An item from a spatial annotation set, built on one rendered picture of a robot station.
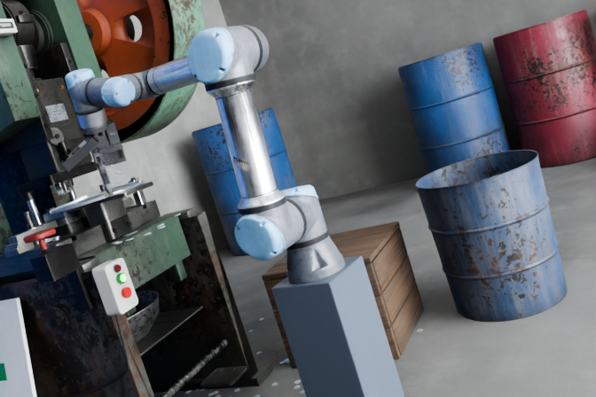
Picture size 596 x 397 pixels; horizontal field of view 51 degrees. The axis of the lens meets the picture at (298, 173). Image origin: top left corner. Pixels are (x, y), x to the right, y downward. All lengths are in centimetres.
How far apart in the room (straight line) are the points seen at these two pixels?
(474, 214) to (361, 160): 313
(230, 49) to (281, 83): 391
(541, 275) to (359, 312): 76
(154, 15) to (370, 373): 132
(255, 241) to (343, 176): 380
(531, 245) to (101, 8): 166
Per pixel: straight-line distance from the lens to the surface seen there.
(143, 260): 194
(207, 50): 138
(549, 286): 219
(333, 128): 514
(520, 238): 209
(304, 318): 159
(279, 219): 142
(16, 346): 199
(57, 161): 199
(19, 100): 191
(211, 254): 210
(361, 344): 161
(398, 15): 488
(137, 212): 209
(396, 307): 212
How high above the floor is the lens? 89
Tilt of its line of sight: 7 degrees down
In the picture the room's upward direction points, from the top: 17 degrees counter-clockwise
